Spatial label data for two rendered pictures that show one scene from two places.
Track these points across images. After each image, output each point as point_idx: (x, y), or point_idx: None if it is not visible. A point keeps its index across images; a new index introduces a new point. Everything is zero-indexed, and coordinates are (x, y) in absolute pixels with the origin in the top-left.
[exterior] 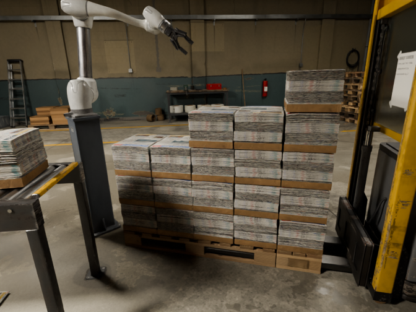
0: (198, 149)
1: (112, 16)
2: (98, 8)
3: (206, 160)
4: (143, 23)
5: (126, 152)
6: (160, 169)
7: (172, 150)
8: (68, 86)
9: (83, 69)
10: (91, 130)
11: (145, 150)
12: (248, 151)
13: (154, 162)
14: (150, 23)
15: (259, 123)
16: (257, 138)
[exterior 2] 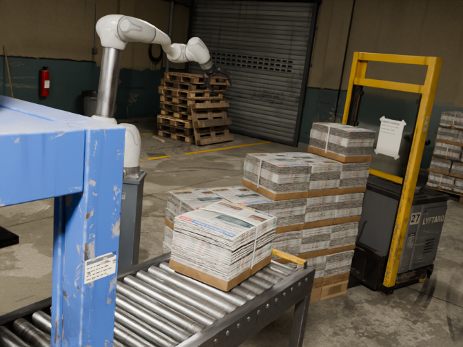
0: (281, 202)
1: (167, 45)
2: (162, 37)
3: (285, 211)
4: (176, 51)
5: None
6: None
7: (260, 206)
8: (126, 136)
9: (111, 105)
10: (140, 194)
11: None
12: (316, 197)
13: None
14: (197, 57)
15: (327, 173)
16: (324, 186)
